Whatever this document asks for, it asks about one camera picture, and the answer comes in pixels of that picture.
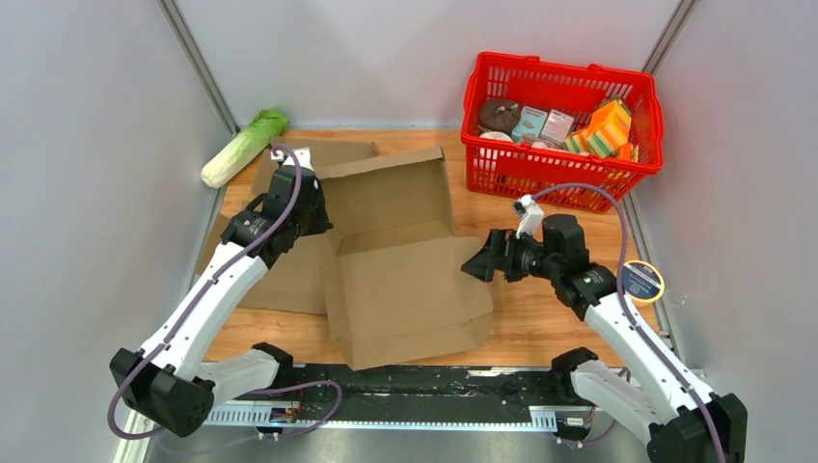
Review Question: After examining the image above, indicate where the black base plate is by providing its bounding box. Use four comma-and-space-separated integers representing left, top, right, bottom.
231, 363, 614, 424

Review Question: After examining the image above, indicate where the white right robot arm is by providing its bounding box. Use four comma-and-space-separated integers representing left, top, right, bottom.
461, 214, 749, 462

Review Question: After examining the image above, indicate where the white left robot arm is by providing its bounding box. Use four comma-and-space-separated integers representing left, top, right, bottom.
108, 165, 333, 439

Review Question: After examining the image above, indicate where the yellow blue tape roll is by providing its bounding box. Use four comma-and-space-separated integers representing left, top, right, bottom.
621, 259, 666, 307

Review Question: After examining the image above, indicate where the pink white packet box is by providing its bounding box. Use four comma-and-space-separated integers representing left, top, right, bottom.
539, 109, 574, 146

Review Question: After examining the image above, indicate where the brown cardboard box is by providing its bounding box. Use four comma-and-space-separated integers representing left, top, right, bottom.
318, 147, 494, 370

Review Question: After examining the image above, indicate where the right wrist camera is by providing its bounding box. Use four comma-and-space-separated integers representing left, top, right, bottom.
513, 195, 544, 238

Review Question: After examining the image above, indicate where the red plastic basket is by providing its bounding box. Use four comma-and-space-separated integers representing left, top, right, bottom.
461, 51, 664, 212

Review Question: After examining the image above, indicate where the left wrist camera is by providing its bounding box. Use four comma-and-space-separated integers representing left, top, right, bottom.
270, 147, 315, 172

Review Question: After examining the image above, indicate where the aluminium frame rail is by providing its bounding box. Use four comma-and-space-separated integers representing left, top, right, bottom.
111, 367, 736, 463

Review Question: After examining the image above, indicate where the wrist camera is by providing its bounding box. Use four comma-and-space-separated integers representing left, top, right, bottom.
270, 147, 315, 172
513, 195, 544, 238

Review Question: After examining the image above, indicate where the napa cabbage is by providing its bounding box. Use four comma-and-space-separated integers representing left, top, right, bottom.
200, 109, 289, 189

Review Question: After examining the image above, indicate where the orange yellow striped box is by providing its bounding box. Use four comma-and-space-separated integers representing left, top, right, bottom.
562, 95, 639, 162

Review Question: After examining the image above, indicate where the brown round container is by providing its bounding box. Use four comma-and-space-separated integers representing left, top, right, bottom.
477, 98, 522, 134

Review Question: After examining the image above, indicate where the teal packet box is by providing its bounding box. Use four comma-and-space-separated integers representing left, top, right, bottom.
510, 106, 549, 144

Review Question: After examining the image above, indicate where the flat cardboard sheet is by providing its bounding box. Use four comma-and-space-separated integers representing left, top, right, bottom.
194, 135, 378, 316

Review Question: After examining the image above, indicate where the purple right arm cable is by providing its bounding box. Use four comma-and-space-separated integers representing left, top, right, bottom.
520, 182, 730, 463

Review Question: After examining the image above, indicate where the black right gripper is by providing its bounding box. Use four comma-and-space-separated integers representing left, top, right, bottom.
460, 229, 559, 283

